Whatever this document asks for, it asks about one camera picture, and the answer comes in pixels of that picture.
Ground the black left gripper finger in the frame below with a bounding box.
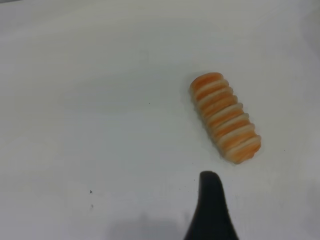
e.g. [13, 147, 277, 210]
[183, 170, 241, 240]

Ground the orange striped bread roll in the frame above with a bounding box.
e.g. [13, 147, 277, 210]
[189, 71, 262, 165]

